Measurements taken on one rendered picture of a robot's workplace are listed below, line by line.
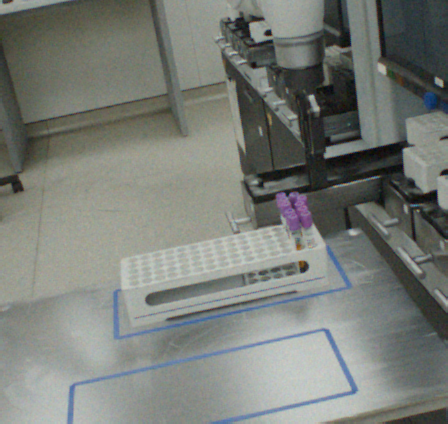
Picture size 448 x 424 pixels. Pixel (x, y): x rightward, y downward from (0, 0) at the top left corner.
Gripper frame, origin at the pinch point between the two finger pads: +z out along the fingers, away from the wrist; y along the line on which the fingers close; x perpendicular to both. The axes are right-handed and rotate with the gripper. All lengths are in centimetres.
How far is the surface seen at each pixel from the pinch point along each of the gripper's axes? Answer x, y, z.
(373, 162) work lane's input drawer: -13.1, 5.7, 4.0
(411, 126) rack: -21.8, 6.0, -1.7
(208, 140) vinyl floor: -7, 276, 83
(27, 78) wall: 87, 355, 45
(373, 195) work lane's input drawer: -10.0, -2.2, 7.4
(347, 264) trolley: 5.3, -34.5, 2.5
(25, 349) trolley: 54, -37, 3
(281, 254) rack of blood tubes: 15.6, -38.2, -3.7
